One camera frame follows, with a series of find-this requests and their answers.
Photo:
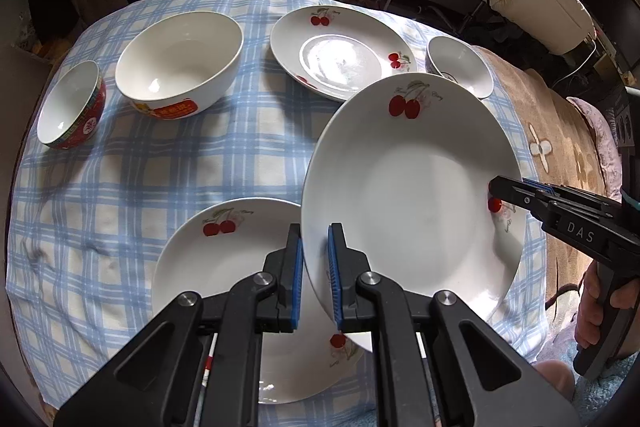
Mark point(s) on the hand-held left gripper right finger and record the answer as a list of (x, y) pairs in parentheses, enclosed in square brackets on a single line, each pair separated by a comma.
[(334, 282)]

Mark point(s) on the pink cloth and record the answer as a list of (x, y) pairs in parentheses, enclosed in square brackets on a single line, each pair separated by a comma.
[(600, 142)]

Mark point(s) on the white cherry print plate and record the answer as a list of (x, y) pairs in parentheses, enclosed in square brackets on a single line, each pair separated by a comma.
[(410, 207), (340, 57), (225, 267)]

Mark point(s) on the large white bowl red label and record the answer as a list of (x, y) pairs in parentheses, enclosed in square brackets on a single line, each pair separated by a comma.
[(175, 57)]

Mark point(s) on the person's right hand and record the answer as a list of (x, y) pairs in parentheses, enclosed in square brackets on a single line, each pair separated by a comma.
[(590, 307)]

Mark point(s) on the blue plaid cloth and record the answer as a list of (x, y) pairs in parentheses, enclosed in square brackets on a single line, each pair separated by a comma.
[(150, 167)]

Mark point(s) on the small white bowl round mark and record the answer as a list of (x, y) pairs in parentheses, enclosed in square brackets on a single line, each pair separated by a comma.
[(460, 62)]

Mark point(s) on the person's leg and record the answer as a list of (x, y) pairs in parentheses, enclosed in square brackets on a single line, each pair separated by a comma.
[(552, 379)]

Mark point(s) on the small red patterned bowl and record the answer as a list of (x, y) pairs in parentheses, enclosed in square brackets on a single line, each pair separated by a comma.
[(65, 102)]

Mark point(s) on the brown fleece blanket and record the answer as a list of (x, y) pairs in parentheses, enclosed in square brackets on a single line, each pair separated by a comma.
[(560, 122)]

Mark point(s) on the light blue fluffy mat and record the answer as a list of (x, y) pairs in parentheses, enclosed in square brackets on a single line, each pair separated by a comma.
[(600, 399)]

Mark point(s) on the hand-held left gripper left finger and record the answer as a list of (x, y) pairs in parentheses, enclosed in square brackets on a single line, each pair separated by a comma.
[(298, 282)]

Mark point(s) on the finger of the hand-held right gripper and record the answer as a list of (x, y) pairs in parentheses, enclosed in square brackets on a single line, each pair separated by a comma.
[(510, 192), (542, 188)]

